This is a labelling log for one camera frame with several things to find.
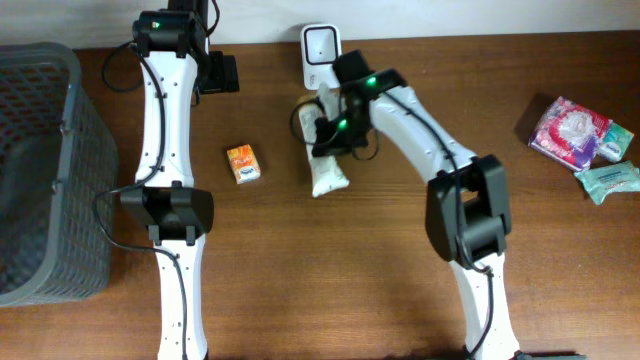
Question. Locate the orange pocket tissue pack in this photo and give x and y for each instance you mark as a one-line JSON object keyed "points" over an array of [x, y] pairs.
{"points": [[244, 164]]}

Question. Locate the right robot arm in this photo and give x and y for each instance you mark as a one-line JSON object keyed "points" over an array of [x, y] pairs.
{"points": [[468, 213]]}

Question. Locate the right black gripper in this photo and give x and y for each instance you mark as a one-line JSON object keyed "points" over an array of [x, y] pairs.
{"points": [[324, 146]]}

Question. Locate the white barcode scanner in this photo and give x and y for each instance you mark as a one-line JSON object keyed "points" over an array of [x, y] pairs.
{"points": [[320, 48]]}

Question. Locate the teal wet wipes pack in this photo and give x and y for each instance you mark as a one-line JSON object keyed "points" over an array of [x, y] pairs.
{"points": [[622, 177]]}

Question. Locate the white bamboo print tube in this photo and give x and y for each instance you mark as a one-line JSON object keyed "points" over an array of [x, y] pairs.
{"points": [[326, 174]]}

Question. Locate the teal pocket tissue pack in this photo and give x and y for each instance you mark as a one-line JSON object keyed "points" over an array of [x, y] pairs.
{"points": [[615, 143]]}

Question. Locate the purple red tissue pack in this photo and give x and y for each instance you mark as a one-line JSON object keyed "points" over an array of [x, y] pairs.
{"points": [[570, 134]]}

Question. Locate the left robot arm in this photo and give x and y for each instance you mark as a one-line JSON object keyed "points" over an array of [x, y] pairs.
{"points": [[172, 45]]}

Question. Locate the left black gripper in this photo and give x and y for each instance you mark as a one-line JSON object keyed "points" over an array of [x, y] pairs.
{"points": [[223, 71]]}

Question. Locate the grey plastic mesh basket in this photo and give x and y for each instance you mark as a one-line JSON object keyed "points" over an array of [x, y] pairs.
{"points": [[56, 155]]}

